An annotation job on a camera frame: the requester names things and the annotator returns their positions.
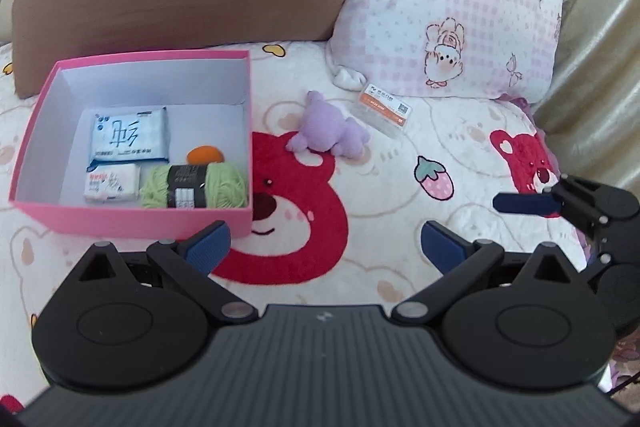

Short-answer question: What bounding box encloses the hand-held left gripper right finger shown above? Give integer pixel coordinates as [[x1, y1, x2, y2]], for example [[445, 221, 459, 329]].
[[390, 220, 575, 325]]

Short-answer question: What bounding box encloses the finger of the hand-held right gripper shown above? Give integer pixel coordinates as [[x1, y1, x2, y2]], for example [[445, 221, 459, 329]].
[[492, 174, 640, 239]]

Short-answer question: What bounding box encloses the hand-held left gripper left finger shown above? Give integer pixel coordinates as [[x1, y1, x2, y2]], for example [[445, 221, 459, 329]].
[[75, 220, 260, 325]]

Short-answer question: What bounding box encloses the green yarn ball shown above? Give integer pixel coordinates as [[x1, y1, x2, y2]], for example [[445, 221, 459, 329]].
[[140, 161, 249, 210]]

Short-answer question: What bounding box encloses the pink cardboard box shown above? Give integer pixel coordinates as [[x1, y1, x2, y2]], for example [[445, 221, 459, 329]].
[[9, 49, 254, 242]]

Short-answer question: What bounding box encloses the orange makeup sponge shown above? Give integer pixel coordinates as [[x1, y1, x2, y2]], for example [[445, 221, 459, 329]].
[[186, 146, 225, 166]]

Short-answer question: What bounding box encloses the small white tissue pack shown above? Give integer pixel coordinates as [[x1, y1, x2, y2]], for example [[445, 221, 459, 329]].
[[82, 163, 142, 204]]

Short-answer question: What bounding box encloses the blue tissue pack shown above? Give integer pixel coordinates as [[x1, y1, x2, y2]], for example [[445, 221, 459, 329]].
[[86, 106, 169, 172]]

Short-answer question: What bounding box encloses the clear box with orange label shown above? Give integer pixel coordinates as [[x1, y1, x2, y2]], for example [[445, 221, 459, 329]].
[[351, 82, 417, 138]]

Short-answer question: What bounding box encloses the purple plush bear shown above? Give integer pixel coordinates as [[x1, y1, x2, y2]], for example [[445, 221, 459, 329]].
[[286, 90, 372, 159]]

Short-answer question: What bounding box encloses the bear printed blanket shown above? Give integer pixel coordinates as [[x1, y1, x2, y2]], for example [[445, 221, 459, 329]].
[[0, 39, 640, 413]]

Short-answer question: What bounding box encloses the purple cloth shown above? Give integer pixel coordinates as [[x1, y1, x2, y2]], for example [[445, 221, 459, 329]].
[[500, 93, 538, 128]]

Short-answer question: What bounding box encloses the white cloth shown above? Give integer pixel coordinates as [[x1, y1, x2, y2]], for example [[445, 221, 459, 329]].
[[332, 66, 368, 90]]

